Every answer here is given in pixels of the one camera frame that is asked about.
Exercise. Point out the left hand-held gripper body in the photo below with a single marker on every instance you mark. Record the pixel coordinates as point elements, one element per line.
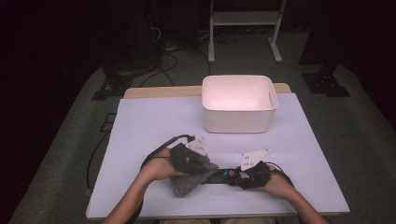
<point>183,161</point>

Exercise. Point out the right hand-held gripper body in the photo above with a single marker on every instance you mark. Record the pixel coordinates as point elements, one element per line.
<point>258,177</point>

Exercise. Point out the blue toy car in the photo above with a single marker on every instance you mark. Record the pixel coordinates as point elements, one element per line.
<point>218,178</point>

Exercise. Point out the grey cloth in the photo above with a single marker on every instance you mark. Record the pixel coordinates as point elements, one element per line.
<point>186,185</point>

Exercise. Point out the white plastic storage bin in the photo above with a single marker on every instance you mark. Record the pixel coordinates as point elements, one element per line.
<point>238,119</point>

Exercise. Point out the person's right hand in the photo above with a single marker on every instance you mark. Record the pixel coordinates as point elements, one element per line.
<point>278,183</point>

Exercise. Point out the person's left hand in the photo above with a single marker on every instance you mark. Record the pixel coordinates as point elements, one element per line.
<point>158,168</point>

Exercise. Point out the white table cover sheet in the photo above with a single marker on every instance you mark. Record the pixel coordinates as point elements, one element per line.
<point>155,124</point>

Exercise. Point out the black floor frame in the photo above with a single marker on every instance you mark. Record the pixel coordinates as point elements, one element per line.
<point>107,123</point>

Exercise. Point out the black stand with base plate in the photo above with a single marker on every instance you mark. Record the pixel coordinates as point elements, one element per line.
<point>325,84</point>
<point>115,85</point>

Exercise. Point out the white metal stand frame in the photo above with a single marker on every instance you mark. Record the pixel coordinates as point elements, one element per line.
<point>246,18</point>

